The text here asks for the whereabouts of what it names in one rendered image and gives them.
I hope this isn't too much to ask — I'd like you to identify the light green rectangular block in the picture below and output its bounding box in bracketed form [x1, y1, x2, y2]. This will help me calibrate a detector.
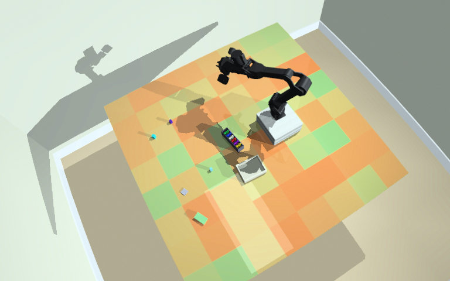
[194, 212, 207, 224]

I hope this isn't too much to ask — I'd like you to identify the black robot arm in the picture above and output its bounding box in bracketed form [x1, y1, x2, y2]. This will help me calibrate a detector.
[219, 49, 312, 120]

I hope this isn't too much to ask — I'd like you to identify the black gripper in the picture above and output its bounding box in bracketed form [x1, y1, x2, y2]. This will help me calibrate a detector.
[217, 47, 237, 85]

